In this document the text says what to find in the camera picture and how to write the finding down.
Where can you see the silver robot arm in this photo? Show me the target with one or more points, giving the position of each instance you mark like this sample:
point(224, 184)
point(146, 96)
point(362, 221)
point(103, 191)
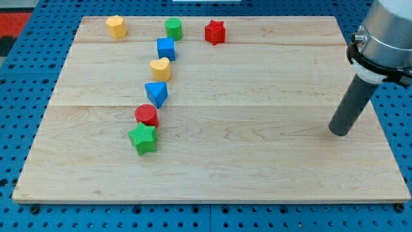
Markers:
point(380, 50)

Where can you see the wooden board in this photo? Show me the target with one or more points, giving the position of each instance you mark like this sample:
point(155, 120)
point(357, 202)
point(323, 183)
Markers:
point(245, 121)

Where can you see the green star block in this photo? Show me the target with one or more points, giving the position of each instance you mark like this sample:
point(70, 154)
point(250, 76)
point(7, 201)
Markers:
point(143, 138)

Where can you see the red star block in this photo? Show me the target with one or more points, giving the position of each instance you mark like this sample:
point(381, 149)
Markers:
point(215, 32)

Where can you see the blue triangle block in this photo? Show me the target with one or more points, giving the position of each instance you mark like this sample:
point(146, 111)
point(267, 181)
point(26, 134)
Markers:
point(156, 93)

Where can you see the red cylinder block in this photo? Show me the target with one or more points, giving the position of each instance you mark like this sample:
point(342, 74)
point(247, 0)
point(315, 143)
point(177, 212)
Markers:
point(147, 114)

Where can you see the yellow heart block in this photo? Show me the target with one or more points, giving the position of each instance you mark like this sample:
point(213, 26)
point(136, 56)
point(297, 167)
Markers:
point(161, 69)

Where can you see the blue cube block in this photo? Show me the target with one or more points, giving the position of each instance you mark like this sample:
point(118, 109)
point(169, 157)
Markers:
point(165, 48)

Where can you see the green cylinder block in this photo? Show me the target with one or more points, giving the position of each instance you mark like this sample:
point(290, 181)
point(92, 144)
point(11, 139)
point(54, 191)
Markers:
point(173, 28)

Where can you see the yellow hexagon block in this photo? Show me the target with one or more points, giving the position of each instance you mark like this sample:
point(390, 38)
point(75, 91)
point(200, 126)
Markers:
point(116, 26)

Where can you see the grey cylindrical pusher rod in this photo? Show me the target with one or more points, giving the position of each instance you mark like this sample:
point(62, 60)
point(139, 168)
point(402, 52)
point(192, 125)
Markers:
point(355, 99)

